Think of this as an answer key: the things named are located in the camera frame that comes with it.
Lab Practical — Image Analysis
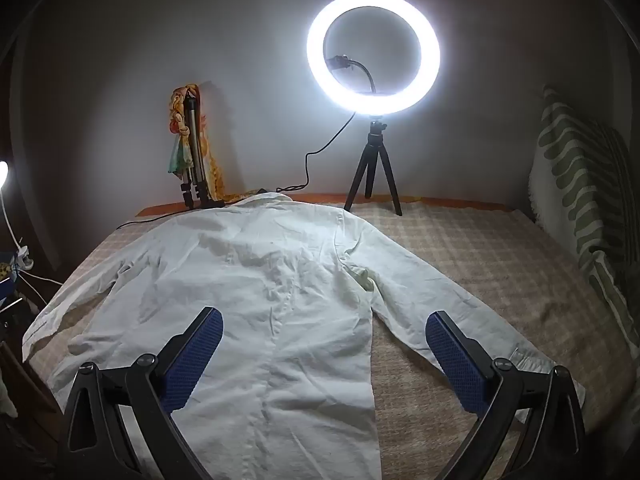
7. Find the white clamp lamp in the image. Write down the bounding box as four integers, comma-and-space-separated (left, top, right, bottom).
0, 160, 35, 267

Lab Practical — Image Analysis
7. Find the ring light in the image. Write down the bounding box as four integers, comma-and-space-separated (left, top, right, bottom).
306, 0, 442, 117

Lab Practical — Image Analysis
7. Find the folded grey tripod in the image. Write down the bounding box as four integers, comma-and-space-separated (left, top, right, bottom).
180, 90, 226, 211

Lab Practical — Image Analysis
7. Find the white shirt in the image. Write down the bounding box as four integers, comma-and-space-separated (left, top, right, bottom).
21, 192, 586, 480

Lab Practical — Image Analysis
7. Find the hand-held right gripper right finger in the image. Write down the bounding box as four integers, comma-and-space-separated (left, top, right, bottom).
425, 310, 587, 480

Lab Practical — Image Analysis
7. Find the black cable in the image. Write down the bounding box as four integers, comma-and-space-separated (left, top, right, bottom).
116, 110, 357, 231

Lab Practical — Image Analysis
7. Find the beige plaid blanket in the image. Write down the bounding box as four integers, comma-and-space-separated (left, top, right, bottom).
30, 200, 626, 480

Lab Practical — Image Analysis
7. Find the colourful scarf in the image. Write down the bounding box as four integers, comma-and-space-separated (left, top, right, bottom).
165, 82, 251, 201

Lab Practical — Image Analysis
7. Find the green patterned pillow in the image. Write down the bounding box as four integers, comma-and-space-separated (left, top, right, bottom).
527, 84, 640, 346

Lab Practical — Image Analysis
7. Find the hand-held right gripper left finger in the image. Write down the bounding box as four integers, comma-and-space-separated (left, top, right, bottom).
56, 306, 224, 480

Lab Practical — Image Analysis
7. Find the white cable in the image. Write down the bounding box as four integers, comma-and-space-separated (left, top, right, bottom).
20, 269, 64, 288

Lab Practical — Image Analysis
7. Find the black gooseneck phone holder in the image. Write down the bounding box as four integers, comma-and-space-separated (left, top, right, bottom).
326, 54, 377, 95

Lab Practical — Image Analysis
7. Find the dark striped pillow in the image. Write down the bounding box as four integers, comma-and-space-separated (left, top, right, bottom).
595, 120, 637, 261

